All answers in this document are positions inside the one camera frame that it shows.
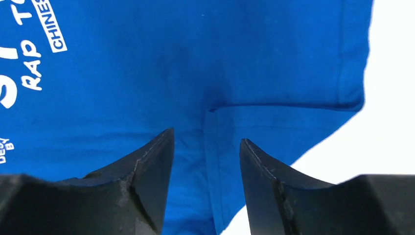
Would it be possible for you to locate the blue panda print t-shirt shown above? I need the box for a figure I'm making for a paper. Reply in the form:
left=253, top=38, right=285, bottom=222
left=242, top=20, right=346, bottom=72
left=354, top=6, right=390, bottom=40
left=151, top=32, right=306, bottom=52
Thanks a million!
left=0, top=0, right=372, bottom=235

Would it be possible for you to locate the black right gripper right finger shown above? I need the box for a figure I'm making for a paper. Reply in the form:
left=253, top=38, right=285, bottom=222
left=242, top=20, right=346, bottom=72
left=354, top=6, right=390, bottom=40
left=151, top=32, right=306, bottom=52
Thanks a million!
left=240, top=139, right=415, bottom=235

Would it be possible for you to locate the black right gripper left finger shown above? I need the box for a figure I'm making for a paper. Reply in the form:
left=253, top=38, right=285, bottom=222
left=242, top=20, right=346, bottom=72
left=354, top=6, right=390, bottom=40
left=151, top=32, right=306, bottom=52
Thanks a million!
left=0, top=128, right=175, bottom=235

